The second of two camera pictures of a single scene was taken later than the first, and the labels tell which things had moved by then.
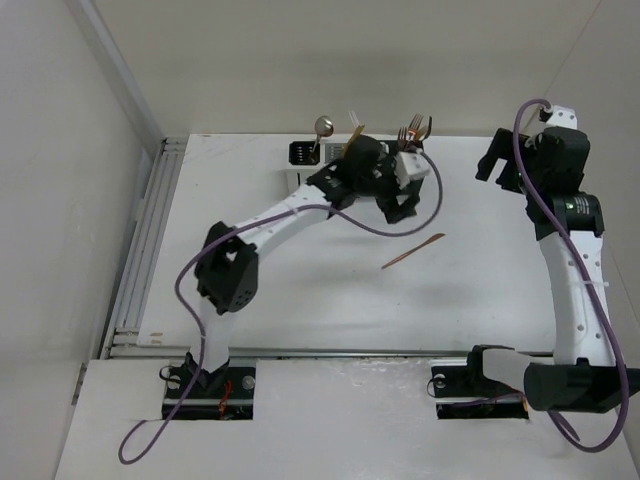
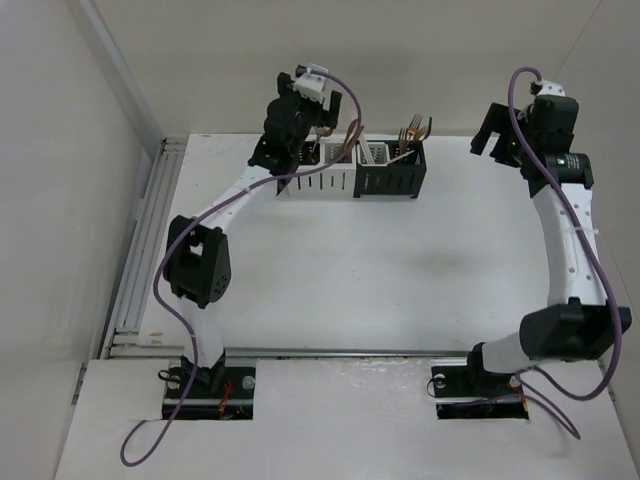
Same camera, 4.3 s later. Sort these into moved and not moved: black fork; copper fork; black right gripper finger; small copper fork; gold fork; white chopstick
Moved: black right gripper finger; white chopstick
Not moved: gold fork; copper fork; small copper fork; black fork
